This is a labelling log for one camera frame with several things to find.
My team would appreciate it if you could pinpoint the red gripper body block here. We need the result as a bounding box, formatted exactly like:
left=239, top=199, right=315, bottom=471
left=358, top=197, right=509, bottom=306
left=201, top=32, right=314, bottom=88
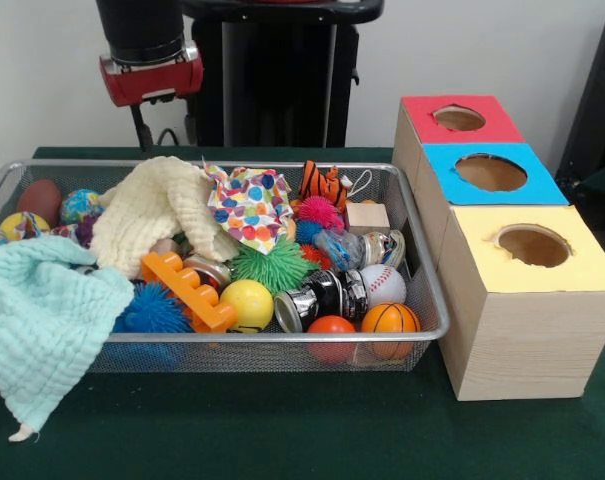
left=99, top=41, right=205, bottom=108

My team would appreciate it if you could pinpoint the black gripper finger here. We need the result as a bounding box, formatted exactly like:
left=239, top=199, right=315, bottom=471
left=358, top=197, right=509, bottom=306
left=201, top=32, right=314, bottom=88
left=130, top=103, right=155, bottom=152
left=183, top=97, right=199, bottom=146

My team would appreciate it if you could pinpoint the polka dot paper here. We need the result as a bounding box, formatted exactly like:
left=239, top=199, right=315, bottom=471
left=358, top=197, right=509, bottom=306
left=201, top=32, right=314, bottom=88
left=201, top=157, right=296, bottom=256

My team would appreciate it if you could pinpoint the clear mesh bin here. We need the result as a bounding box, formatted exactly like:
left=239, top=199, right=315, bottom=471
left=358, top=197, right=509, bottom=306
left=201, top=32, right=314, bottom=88
left=0, top=158, right=452, bottom=374

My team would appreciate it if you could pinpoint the cream waffle cloth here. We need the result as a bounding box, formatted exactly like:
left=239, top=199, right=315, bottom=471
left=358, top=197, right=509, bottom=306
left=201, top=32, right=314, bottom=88
left=89, top=155, right=241, bottom=279

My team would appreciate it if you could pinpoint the orange toy brick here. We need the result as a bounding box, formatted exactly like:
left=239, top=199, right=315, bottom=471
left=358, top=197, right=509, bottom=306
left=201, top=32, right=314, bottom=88
left=140, top=250, right=239, bottom=333

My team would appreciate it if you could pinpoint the green spiky ball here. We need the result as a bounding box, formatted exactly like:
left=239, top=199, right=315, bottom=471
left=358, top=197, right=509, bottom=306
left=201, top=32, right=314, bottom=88
left=230, top=237, right=319, bottom=296

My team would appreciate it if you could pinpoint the yellow smiley ball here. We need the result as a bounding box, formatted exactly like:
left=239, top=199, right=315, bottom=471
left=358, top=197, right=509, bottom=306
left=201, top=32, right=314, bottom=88
left=220, top=278, right=275, bottom=334

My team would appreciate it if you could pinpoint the blue spiky ball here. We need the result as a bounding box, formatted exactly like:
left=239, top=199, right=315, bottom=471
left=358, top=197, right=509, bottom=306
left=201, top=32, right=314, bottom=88
left=112, top=280, right=196, bottom=334

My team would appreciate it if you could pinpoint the mint green cloth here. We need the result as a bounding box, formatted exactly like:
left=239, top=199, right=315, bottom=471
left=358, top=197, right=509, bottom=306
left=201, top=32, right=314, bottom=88
left=0, top=234, right=136, bottom=442

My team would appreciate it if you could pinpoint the red orange ball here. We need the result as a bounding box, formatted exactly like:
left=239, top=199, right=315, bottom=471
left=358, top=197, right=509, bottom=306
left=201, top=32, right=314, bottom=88
left=307, top=315, right=358, bottom=364

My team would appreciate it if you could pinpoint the white baseball toy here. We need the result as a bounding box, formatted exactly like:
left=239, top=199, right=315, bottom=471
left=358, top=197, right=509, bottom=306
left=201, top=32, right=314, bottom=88
left=359, top=264, right=408, bottom=309

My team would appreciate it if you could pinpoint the orange basketball toy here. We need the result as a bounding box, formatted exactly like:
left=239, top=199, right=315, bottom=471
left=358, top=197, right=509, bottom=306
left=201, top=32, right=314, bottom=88
left=361, top=302, right=422, bottom=360

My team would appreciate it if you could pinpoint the dark green table cloth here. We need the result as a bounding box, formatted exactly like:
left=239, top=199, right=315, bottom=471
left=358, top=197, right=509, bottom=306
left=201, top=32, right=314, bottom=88
left=0, top=144, right=605, bottom=480

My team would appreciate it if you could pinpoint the black floor stand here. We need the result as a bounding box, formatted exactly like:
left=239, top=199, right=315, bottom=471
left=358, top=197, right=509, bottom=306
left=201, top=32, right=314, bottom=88
left=555, top=8, right=605, bottom=186

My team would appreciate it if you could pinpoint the side table green cloth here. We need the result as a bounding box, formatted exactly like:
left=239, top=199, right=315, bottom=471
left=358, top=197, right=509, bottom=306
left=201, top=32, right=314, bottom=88
left=561, top=158, right=605, bottom=201

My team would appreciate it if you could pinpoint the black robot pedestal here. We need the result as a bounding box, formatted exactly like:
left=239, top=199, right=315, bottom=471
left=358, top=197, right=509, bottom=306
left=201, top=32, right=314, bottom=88
left=179, top=0, right=386, bottom=149

